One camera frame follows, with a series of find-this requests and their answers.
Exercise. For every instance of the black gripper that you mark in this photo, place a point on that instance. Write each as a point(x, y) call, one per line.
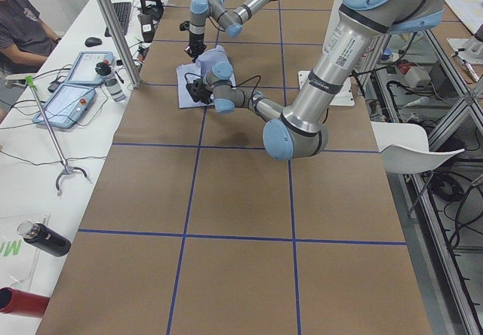
point(196, 41)
point(204, 94)

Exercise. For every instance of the light blue striped shirt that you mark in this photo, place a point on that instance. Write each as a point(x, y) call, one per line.
point(215, 69)

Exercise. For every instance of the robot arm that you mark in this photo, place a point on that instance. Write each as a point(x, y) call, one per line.
point(230, 22)
point(297, 131)

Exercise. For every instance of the black box with label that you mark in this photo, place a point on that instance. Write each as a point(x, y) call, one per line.
point(147, 27)

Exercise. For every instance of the black computer keyboard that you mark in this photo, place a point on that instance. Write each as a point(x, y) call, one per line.
point(123, 13)

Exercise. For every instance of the clear water bottle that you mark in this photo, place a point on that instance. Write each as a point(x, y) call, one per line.
point(105, 71)

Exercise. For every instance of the black computer mouse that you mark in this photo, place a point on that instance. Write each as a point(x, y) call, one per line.
point(93, 42)

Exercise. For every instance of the upper blue teach pendant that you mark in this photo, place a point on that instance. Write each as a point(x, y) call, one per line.
point(83, 71)

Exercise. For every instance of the blue teach pendant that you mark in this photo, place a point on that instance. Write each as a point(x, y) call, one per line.
point(66, 106)
point(83, 71)

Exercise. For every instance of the lower blue teach pendant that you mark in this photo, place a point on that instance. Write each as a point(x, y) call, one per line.
point(66, 106)

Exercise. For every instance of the metal reacher grabber tool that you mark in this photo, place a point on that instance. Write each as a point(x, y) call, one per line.
point(67, 170)

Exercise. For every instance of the seated person grey shirt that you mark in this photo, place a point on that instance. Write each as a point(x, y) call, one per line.
point(26, 40)

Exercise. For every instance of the white plastic chair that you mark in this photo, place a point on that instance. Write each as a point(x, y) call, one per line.
point(405, 148)

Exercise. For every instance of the black thermos bottle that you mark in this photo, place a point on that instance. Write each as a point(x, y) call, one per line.
point(44, 238)

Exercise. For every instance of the red thermos bottle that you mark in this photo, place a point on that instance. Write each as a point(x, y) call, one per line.
point(18, 302)

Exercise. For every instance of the aluminium frame post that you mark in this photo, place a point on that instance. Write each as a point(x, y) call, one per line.
point(120, 42)

